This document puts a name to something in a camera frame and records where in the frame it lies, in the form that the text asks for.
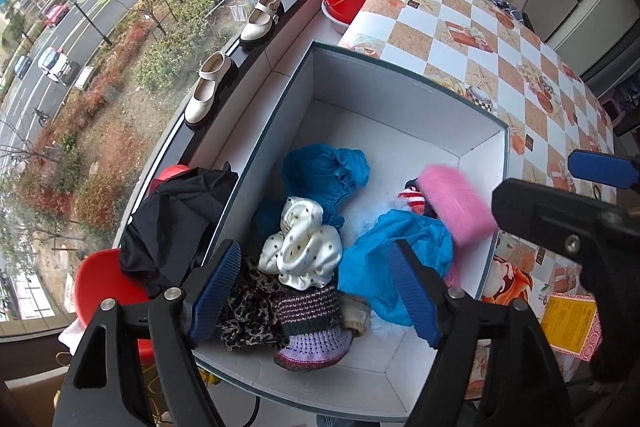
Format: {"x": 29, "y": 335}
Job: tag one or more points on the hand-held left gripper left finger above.
{"x": 212, "y": 294}

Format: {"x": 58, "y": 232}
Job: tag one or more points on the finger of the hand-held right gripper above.
{"x": 540, "y": 217}
{"x": 605, "y": 169}

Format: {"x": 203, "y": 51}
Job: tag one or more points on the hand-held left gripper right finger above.
{"x": 417, "y": 302}

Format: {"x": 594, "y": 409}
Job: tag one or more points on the leopard print scrunchie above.
{"x": 250, "y": 307}

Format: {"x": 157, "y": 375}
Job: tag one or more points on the pink cloth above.
{"x": 454, "y": 278}

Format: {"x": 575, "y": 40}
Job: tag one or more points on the teal blue fabric scrunchie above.
{"x": 320, "y": 172}
{"x": 390, "y": 257}

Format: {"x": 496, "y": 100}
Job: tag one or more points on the tan fabric scrunchie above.
{"x": 356, "y": 314}

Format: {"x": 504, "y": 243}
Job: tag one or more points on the pink sponge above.
{"x": 457, "y": 202}

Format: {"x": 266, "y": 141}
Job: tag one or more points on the light blue fluffy scrunchie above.
{"x": 385, "y": 216}

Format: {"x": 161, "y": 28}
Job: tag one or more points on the cream satin polka-dot scrunchie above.
{"x": 300, "y": 242}

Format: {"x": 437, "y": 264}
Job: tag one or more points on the striped knitted glove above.
{"x": 412, "y": 199}

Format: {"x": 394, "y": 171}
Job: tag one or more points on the purple knitted hat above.
{"x": 310, "y": 332}

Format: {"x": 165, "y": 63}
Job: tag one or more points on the white cardboard box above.
{"x": 380, "y": 132}

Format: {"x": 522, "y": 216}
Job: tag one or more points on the pink box with yellow label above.
{"x": 570, "y": 322}

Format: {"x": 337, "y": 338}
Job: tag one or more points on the pink plastic stool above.
{"x": 625, "y": 107}

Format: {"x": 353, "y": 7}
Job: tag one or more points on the black cloth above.
{"x": 170, "y": 227}

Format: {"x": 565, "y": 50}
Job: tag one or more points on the red plastic stool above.
{"x": 105, "y": 287}

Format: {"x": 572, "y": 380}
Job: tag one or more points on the checkered printed tablecloth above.
{"x": 450, "y": 52}

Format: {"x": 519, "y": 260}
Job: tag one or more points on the plaid cloth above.
{"x": 505, "y": 8}

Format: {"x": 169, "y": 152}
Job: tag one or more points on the cream leather shoe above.
{"x": 260, "y": 19}
{"x": 207, "y": 89}

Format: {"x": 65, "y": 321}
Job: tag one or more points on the white car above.
{"x": 57, "y": 64}

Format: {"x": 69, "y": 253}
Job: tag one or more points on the red car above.
{"x": 56, "y": 14}

